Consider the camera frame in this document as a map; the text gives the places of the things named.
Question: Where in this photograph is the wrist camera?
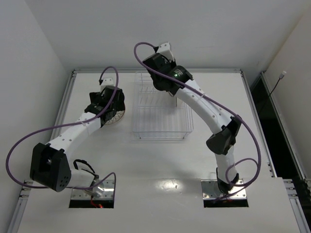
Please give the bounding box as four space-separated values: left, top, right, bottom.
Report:
156 42 175 62
100 77 115 87

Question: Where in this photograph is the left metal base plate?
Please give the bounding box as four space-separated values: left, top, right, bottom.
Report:
70 180 115 200

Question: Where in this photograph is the white wire dish rack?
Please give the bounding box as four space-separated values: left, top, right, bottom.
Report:
132 72 193 141

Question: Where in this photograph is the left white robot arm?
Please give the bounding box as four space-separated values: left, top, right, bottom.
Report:
30 78 125 192

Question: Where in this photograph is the metal base plate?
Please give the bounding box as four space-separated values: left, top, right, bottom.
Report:
201 180 247 200
70 180 115 200

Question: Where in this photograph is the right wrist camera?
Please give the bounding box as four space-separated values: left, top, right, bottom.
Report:
156 42 175 62

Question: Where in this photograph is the black cable white plug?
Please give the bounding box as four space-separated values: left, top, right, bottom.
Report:
268 71 287 98

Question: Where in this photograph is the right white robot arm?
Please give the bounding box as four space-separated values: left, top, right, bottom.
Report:
143 53 241 194

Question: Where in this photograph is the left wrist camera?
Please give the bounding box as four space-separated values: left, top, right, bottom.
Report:
100 77 115 87

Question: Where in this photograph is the flower pattern plate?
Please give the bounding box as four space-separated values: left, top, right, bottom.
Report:
174 97 184 108
105 110 125 125

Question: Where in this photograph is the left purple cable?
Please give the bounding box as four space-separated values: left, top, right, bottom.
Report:
5 66 119 190

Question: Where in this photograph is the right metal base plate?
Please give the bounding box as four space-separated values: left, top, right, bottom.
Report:
201 180 247 200

